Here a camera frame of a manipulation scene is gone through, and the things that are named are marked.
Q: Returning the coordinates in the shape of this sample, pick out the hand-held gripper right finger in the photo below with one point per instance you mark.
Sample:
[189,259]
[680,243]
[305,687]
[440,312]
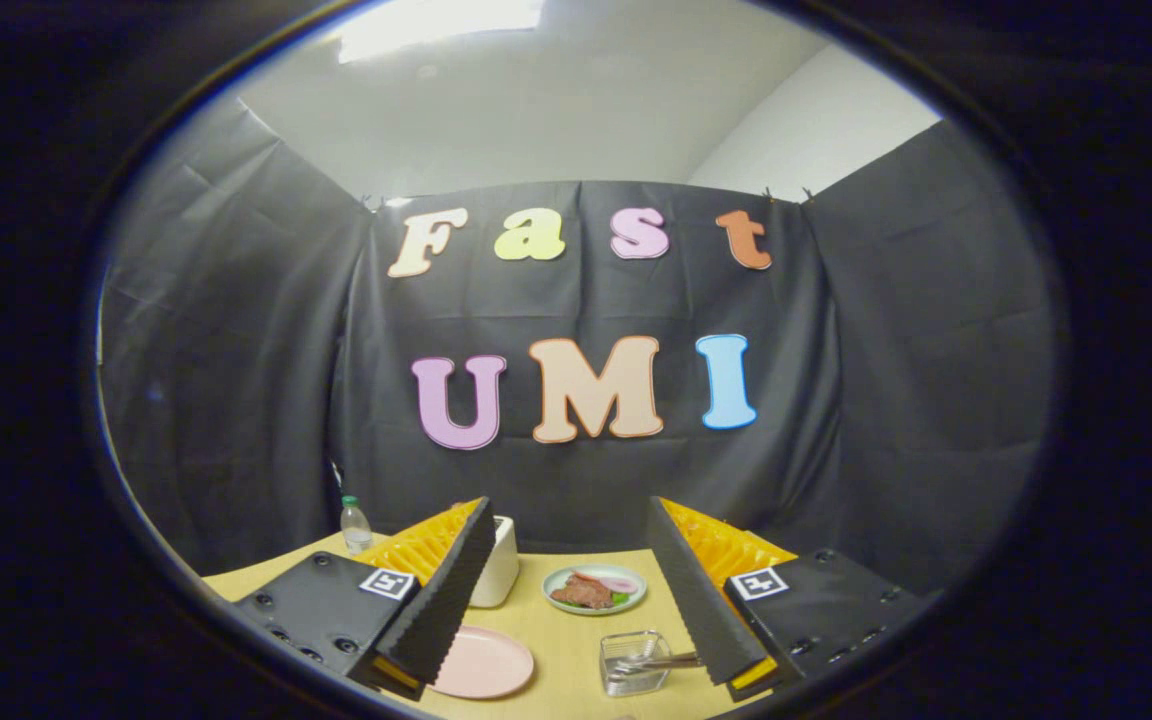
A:
[696,600]

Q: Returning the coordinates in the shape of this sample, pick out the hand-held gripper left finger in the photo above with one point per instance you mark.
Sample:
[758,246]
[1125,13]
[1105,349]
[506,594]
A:
[456,590]

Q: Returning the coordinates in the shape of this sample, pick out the silver metal spoon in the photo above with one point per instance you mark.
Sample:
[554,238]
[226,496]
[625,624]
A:
[651,668]

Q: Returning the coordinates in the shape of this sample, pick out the clear glass drainer box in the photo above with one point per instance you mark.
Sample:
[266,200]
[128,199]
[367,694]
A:
[631,685]

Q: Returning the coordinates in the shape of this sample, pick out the cream white toaster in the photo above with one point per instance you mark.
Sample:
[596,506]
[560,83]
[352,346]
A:
[501,565]

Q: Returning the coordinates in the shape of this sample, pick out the pink ham slice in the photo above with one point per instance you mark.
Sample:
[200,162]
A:
[621,583]

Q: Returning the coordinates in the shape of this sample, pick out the pink round plate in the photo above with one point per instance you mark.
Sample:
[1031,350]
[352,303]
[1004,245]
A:
[486,662]

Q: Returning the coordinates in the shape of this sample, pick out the pale green oval plate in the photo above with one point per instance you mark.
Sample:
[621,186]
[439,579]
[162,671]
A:
[561,577]

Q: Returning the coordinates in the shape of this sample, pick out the brown steak piece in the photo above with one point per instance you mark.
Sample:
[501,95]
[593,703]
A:
[581,592]

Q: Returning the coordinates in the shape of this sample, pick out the clear plastic water bottle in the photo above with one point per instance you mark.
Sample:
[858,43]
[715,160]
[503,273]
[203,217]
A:
[355,525]

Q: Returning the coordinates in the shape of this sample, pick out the black backdrop cloth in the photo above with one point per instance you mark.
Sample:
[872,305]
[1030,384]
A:
[576,300]

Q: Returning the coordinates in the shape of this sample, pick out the ceiling light panel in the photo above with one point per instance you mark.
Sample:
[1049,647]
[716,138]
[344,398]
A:
[436,20]

